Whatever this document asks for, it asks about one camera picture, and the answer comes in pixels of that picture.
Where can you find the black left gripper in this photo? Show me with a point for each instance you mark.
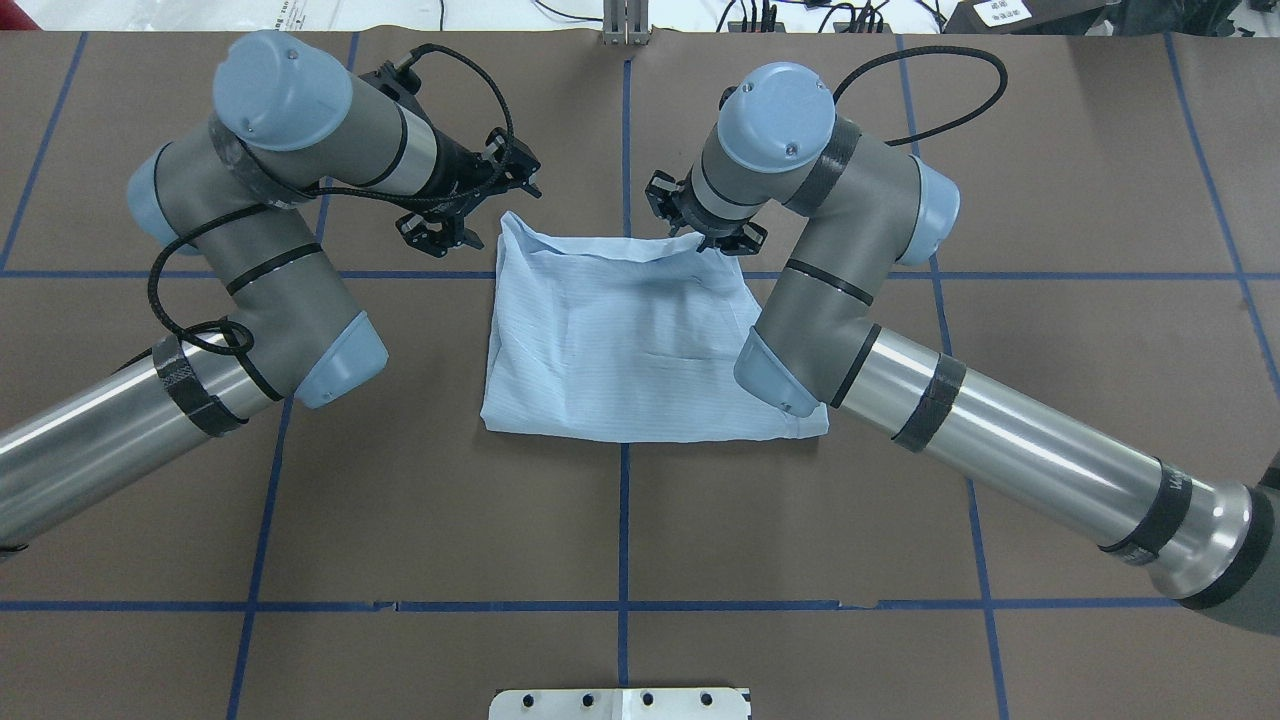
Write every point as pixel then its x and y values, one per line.
pixel 458 173

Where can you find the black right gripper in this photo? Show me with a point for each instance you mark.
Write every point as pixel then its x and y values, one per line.
pixel 737 238

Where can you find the light blue button shirt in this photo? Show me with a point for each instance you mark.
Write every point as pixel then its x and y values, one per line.
pixel 623 340

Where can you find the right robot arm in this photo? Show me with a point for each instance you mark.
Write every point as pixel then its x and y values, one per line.
pixel 869 207

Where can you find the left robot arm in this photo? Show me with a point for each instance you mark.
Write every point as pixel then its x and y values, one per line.
pixel 254 310

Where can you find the aluminium frame post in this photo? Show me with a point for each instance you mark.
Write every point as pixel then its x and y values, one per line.
pixel 626 23

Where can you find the white camera post base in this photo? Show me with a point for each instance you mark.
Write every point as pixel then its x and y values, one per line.
pixel 623 703

